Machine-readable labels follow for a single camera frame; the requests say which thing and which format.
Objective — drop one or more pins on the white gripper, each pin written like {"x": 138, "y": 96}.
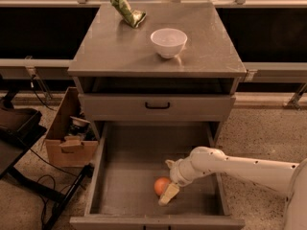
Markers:
{"x": 177, "y": 173}

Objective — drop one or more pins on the orange fruit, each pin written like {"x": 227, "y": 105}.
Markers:
{"x": 160, "y": 184}

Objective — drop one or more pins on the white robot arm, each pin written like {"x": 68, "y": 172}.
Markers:
{"x": 285, "y": 178}

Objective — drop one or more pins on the open grey drawer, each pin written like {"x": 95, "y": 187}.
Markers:
{"x": 130, "y": 158}

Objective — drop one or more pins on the grey drawer cabinet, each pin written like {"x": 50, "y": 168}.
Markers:
{"x": 119, "y": 60}

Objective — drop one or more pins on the cardboard box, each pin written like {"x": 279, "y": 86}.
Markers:
{"x": 66, "y": 148}

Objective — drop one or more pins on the white cup in box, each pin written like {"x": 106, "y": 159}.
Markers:
{"x": 79, "y": 122}

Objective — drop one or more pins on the white bowl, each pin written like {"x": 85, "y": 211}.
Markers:
{"x": 168, "y": 42}

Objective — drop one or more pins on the green chip bag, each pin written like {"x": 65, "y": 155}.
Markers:
{"x": 132, "y": 17}

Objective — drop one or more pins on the closed drawer with black handle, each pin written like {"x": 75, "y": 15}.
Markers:
{"x": 156, "y": 108}

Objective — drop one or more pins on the black stand with cables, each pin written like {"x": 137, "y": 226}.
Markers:
{"x": 12, "y": 149}

